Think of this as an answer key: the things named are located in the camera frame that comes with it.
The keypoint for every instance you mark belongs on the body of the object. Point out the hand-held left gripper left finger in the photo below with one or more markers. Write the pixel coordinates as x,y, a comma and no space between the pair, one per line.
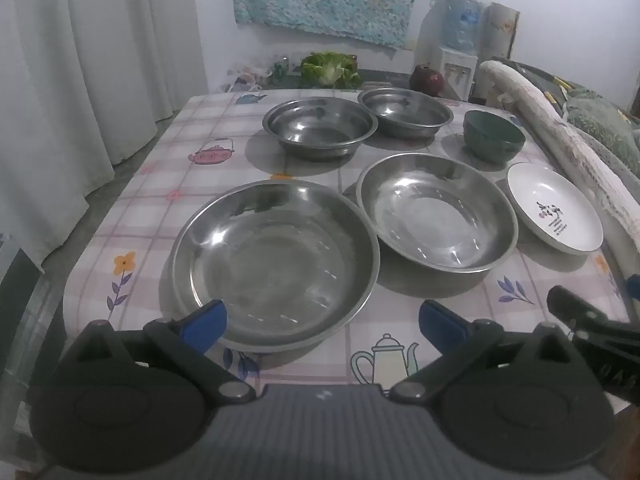
207,322

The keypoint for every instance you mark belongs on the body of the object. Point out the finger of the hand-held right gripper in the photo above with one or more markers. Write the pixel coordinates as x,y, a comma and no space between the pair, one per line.
575,307

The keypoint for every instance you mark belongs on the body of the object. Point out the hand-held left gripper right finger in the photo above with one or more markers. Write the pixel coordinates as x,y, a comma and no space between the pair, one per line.
440,322

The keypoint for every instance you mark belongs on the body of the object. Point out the large steel plate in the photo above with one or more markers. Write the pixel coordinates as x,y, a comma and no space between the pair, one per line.
280,260

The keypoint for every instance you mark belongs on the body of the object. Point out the white ceramic plate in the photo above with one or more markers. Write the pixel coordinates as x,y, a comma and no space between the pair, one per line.
550,205

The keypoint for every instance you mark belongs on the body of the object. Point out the green ceramic bowl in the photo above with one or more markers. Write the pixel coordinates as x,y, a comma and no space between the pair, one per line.
492,135

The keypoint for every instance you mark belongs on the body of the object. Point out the steel bowl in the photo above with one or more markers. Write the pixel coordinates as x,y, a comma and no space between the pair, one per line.
320,127
405,110

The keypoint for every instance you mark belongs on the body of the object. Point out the checked printed tablecloth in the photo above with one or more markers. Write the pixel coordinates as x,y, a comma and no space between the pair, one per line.
150,200

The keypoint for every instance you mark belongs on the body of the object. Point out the white knitted rolled blanket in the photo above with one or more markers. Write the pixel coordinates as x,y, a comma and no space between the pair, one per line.
550,125

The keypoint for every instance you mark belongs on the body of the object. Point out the green cushion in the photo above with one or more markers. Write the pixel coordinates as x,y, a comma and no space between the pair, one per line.
595,120

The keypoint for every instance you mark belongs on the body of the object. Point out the dark chair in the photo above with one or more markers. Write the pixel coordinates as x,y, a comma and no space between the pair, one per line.
20,280

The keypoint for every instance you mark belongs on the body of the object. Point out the dark grey blanket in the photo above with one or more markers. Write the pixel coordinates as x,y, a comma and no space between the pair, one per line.
540,80

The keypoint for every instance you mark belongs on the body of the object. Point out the dark red jar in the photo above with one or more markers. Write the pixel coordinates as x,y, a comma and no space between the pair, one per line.
426,80

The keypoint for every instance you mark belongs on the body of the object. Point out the clear plastic bag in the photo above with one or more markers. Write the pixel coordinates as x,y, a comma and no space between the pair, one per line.
247,77

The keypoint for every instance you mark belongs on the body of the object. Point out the white water dispenser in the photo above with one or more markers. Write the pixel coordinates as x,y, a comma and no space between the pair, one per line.
457,72

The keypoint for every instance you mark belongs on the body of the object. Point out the small green bottle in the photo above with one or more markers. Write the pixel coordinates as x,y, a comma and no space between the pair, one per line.
281,67

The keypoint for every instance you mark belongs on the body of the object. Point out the white curtain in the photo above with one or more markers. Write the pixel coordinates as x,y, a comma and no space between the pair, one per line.
75,85

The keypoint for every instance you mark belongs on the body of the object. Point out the green lettuce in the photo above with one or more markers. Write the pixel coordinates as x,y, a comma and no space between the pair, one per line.
327,70

